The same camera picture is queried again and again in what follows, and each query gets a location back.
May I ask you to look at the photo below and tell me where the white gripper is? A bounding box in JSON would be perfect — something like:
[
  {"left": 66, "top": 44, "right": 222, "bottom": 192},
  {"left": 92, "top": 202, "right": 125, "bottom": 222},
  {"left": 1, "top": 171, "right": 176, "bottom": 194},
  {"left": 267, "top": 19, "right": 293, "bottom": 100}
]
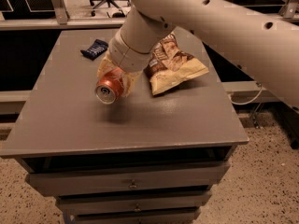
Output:
[{"left": 97, "top": 31, "right": 151, "bottom": 97}]

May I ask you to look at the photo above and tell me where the red coke can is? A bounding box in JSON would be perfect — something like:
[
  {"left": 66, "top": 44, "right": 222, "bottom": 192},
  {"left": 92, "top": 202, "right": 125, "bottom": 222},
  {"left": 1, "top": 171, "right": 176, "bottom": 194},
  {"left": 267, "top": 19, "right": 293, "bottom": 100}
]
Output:
[{"left": 95, "top": 68, "right": 124, "bottom": 105}]

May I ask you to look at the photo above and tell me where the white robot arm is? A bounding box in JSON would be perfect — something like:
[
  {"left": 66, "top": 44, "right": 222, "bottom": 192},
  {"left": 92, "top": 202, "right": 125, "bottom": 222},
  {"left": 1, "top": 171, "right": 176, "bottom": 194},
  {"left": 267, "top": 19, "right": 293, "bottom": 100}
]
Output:
[{"left": 107, "top": 0, "right": 299, "bottom": 110}]

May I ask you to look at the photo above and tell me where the dark blue snack packet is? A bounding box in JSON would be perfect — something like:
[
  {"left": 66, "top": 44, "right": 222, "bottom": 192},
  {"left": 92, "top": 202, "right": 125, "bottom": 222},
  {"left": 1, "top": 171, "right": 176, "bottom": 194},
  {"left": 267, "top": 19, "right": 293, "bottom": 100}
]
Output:
[{"left": 80, "top": 39, "right": 108, "bottom": 61}]

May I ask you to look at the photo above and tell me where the sea salt chip bag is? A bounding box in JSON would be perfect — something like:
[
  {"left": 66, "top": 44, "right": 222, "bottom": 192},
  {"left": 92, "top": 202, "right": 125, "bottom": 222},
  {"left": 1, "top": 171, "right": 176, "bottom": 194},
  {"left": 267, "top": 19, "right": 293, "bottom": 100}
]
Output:
[{"left": 144, "top": 33, "right": 208, "bottom": 95}]

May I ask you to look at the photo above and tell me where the black office chair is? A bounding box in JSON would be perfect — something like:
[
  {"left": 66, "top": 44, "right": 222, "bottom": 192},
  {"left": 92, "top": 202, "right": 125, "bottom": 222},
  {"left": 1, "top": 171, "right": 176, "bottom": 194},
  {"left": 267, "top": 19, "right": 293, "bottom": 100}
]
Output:
[{"left": 89, "top": 0, "right": 131, "bottom": 17}]

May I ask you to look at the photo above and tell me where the metal railing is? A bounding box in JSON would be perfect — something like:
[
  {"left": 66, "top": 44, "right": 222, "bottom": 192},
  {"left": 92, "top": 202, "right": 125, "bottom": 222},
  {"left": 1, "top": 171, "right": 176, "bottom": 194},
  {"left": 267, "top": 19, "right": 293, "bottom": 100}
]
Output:
[{"left": 1, "top": 0, "right": 299, "bottom": 35}]

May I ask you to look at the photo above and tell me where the grey drawer cabinet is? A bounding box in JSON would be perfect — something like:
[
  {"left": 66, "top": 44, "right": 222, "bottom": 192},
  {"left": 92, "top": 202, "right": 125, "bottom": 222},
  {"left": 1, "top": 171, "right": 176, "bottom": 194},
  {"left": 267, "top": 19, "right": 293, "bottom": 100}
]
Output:
[{"left": 0, "top": 26, "right": 249, "bottom": 224}]

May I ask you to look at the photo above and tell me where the middle grey drawer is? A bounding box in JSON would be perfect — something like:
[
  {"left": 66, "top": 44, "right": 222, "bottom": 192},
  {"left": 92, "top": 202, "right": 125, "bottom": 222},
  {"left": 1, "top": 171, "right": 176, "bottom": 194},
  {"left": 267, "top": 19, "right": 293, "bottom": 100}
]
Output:
[{"left": 57, "top": 189, "right": 211, "bottom": 215}]

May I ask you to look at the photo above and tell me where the grey drawer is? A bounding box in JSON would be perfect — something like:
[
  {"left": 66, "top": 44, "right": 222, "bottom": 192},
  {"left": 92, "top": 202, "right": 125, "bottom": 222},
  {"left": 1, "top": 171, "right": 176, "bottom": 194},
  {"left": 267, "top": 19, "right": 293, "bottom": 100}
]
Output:
[
  {"left": 57, "top": 189, "right": 211, "bottom": 215},
  {"left": 26, "top": 161, "right": 230, "bottom": 196},
  {"left": 64, "top": 207, "right": 200, "bottom": 224}
]

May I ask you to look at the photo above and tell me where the top grey drawer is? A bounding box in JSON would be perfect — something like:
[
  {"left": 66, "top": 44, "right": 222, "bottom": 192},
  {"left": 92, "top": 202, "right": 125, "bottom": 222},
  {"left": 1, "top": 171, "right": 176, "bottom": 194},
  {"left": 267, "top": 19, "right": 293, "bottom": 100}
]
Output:
[{"left": 26, "top": 161, "right": 230, "bottom": 196}]

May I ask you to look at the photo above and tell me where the bottom grey drawer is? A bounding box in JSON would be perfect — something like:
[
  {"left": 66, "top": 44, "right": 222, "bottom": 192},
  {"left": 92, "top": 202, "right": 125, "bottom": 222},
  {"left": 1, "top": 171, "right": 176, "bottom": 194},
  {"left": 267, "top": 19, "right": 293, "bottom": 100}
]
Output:
[{"left": 64, "top": 207, "right": 200, "bottom": 224}]

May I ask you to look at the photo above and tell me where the white cable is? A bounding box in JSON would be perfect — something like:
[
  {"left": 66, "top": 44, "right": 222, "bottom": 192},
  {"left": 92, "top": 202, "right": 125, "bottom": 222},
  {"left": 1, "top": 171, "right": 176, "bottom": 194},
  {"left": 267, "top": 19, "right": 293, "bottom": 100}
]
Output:
[{"left": 229, "top": 82, "right": 264, "bottom": 106}]

